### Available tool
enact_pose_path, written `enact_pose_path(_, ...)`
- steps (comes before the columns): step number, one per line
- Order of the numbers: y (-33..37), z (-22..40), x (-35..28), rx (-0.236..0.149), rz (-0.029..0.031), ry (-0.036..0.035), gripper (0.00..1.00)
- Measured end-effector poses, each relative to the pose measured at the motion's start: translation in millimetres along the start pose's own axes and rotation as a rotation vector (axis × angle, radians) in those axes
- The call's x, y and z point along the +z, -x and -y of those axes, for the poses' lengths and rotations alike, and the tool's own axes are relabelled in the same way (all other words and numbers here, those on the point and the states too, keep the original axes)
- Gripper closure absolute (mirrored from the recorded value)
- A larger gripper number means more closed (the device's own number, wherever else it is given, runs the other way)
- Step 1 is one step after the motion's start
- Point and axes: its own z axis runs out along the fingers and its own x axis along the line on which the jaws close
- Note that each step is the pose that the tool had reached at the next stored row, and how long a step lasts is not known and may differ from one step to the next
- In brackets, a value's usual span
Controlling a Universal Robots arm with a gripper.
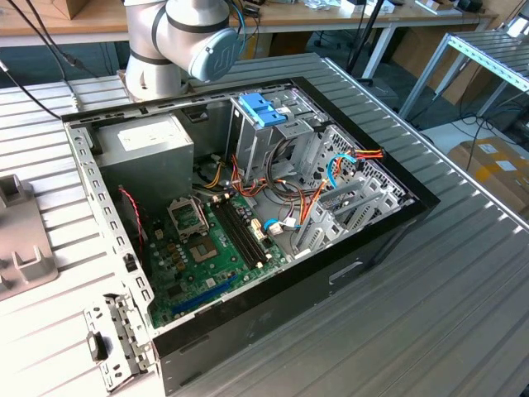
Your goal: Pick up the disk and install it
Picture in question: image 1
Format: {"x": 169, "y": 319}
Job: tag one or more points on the green motherboard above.
{"x": 215, "y": 269}

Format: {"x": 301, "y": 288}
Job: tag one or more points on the grey metal disk bay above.
{"x": 326, "y": 235}

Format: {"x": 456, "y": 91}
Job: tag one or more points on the brown cardboard sheet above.
{"x": 417, "y": 49}

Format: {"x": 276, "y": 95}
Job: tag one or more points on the grey metal drive cage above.
{"x": 256, "y": 153}

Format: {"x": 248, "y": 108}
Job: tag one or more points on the small brown cardboard box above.
{"x": 76, "y": 7}

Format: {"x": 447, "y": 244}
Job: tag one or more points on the aluminium slat table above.
{"x": 475, "y": 54}

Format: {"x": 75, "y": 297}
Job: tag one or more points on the grey power supply unit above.
{"x": 144, "y": 165}

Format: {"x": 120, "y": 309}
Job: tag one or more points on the blue expansion slot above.
{"x": 204, "y": 295}

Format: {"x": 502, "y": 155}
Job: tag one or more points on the black RAM slot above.
{"x": 246, "y": 233}
{"x": 238, "y": 233}
{"x": 234, "y": 233}
{"x": 242, "y": 233}

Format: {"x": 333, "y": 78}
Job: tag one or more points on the grey parts rack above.
{"x": 20, "y": 231}

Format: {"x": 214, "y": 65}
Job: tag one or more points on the flat labelled cardboard box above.
{"x": 487, "y": 173}

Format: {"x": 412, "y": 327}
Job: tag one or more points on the black open PC case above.
{"x": 289, "y": 297}

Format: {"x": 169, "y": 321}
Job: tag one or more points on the CPU socket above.
{"x": 202, "y": 251}

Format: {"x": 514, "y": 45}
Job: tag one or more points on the wooden desk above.
{"x": 330, "y": 18}

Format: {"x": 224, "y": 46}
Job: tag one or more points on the blue plastic drive latch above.
{"x": 254, "y": 109}

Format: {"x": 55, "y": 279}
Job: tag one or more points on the white board connector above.
{"x": 257, "y": 231}

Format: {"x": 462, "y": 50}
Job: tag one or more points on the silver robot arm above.
{"x": 182, "y": 25}

